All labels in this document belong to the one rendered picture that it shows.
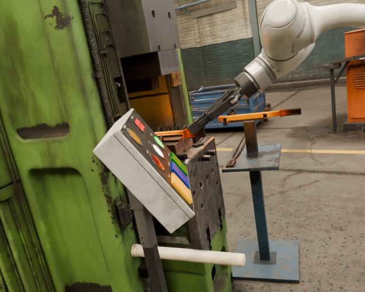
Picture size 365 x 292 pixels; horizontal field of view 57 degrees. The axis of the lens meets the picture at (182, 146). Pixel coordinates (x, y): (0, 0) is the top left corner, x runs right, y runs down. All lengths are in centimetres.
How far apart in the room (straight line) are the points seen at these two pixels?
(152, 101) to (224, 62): 820
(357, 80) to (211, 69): 596
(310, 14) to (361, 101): 405
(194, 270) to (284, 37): 114
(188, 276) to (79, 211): 60
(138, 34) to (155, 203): 73
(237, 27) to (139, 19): 842
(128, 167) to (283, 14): 50
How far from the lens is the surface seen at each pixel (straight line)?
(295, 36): 88
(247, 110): 528
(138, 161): 79
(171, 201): 82
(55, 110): 137
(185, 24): 1050
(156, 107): 181
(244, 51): 964
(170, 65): 146
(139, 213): 101
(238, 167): 185
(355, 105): 493
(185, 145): 152
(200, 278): 167
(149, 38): 133
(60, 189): 149
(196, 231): 152
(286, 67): 102
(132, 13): 136
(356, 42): 485
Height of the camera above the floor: 134
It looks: 15 degrees down
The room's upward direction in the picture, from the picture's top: 10 degrees counter-clockwise
